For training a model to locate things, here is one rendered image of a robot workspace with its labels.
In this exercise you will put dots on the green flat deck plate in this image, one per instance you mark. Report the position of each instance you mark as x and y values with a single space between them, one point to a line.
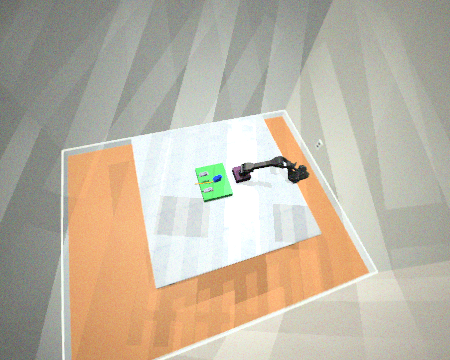
213 191

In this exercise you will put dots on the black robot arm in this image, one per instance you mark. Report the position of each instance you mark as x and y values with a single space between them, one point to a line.
278 161

